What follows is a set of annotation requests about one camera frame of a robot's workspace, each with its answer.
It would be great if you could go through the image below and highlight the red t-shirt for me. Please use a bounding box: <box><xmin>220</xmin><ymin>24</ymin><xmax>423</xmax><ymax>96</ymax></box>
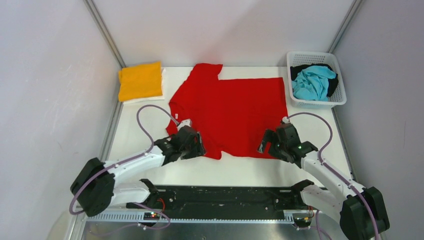
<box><xmin>169</xmin><ymin>63</ymin><xmax>288</xmax><ymax>160</ymax></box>

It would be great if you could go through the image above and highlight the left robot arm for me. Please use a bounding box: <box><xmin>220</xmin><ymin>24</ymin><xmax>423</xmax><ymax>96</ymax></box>
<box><xmin>70</xmin><ymin>125</ymin><xmax>206</xmax><ymax>217</ymax></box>

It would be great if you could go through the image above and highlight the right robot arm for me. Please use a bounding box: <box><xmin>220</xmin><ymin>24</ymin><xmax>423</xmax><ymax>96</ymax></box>
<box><xmin>257</xmin><ymin>123</ymin><xmax>390</xmax><ymax>240</ymax></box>

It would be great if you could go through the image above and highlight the folded white t-shirt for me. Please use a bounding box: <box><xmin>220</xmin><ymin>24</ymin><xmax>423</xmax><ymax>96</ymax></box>
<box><xmin>122</xmin><ymin>67</ymin><xmax>166</xmax><ymax>105</ymax></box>

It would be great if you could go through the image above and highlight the light blue t-shirt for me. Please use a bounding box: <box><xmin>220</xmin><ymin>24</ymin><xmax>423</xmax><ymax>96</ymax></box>
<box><xmin>291</xmin><ymin>64</ymin><xmax>337</xmax><ymax>102</ymax></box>

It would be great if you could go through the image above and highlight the white plastic basket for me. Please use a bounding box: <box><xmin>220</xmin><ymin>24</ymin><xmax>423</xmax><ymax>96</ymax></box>
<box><xmin>286</xmin><ymin>51</ymin><xmax>347</xmax><ymax>109</ymax></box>

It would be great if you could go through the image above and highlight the folded orange t-shirt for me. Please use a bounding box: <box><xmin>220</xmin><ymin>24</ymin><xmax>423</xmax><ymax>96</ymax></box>
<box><xmin>118</xmin><ymin>61</ymin><xmax>163</xmax><ymax>102</ymax></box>

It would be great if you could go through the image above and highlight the right controller board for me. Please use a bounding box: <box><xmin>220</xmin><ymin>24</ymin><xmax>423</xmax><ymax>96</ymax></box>
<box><xmin>293</xmin><ymin>217</ymin><xmax>313</xmax><ymax>229</ymax></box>

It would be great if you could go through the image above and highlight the controller board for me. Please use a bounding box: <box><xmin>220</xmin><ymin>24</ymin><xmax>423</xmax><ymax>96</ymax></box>
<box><xmin>143</xmin><ymin>211</ymin><xmax>161</xmax><ymax>221</ymax></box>
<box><xmin>293</xmin><ymin>217</ymin><xmax>313</xmax><ymax>229</ymax></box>

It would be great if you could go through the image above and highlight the black t-shirt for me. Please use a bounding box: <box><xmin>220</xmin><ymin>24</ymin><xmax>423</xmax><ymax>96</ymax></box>
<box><xmin>290</xmin><ymin>63</ymin><xmax>339</xmax><ymax>99</ymax></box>

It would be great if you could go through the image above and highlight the left controller board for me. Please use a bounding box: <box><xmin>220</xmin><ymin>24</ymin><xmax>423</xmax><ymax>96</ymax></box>
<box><xmin>143</xmin><ymin>211</ymin><xmax>161</xmax><ymax>221</ymax></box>

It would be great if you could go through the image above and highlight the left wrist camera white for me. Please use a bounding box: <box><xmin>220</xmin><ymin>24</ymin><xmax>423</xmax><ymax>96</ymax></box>
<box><xmin>177</xmin><ymin>119</ymin><xmax>192</xmax><ymax>131</ymax></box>

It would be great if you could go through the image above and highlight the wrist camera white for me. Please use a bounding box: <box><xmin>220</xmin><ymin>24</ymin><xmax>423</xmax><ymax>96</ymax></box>
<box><xmin>177</xmin><ymin>119</ymin><xmax>192</xmax><ymax>131</ymax></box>
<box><xmin>281</xmin><ymin>116</ymin><xmax>291</xmax><ymax>125</ymax></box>

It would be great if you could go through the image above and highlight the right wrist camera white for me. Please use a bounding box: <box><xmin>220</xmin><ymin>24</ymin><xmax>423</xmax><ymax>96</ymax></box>
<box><xmin>281</xmin><ymin>116</ymin><xmax>291</xmax><ymax>125</ymax></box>

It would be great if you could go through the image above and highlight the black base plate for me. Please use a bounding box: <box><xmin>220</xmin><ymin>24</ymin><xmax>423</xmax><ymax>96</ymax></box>
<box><xmin>143</xmin><ymin>185</ymin><xmax>309</xmax><ymax>220</ymax></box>

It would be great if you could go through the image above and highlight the aluminium frame rail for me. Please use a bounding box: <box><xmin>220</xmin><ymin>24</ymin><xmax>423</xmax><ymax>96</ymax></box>
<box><xmin>87</xmin><ymin>203</ymin><xmax>313</xmax><ymax>225</ymax></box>

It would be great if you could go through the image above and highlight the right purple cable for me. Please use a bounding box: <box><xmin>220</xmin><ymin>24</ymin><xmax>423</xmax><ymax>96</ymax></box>
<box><xmin>286</xmin><ymin>111</ymin><xmax>382</xmax><ymax>240</ymax></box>

